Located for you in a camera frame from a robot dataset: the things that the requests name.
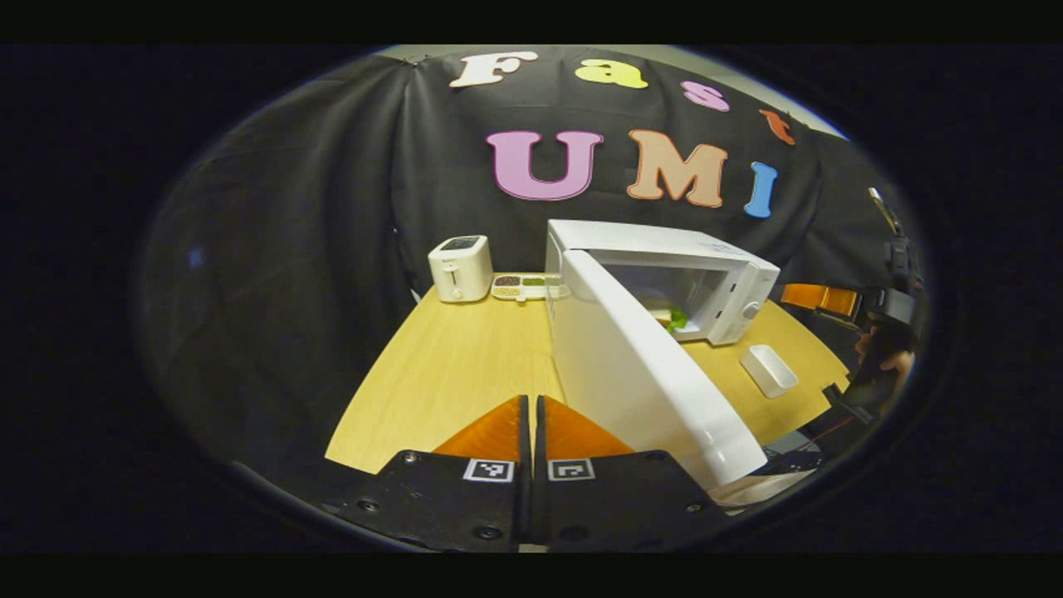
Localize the white divided snack dish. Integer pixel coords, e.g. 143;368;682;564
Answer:
490;273;572;301

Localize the white toaster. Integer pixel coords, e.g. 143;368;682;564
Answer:
427;235;494;303

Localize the green lettuce sandwich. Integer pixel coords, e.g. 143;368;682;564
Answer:
648;299;690;336

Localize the white microwave oven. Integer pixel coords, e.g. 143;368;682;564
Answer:
544;219;781;489

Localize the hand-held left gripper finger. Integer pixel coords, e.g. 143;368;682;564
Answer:
324;395;532;551
531;395;740;551

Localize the white rectangular tray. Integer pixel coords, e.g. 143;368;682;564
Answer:
739;344;800;399

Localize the small black flat piece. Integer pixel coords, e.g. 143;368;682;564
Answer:
822;382;874;426

